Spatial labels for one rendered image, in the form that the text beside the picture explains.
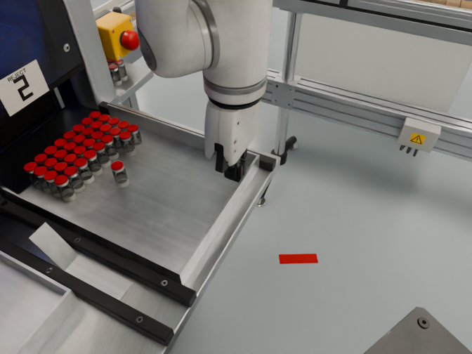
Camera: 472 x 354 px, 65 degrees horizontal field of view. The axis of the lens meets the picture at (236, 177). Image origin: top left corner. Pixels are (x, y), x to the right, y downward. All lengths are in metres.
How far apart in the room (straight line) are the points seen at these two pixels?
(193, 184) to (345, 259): 1.10
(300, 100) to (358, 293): 0.80
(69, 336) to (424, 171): 1.87
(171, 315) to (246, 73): 0.33
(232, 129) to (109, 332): 0.31
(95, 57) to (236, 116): 0.41
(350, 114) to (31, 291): 1.24
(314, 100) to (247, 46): 1.10
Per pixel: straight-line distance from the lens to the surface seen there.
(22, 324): 0.59
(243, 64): 0.45
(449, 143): 1.53
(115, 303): 0.53
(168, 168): 0.69
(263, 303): 1.50
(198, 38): 0.41
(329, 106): 1.51
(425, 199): 1.99
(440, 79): 2.07
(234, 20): 0.42
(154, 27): 0.39
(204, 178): 0.66
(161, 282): 0.53
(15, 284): 0.62
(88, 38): 0.80
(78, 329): 0.56
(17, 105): 0.72
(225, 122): 0.49
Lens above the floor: 1.36
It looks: 47 degrees down
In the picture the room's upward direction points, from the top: straight up
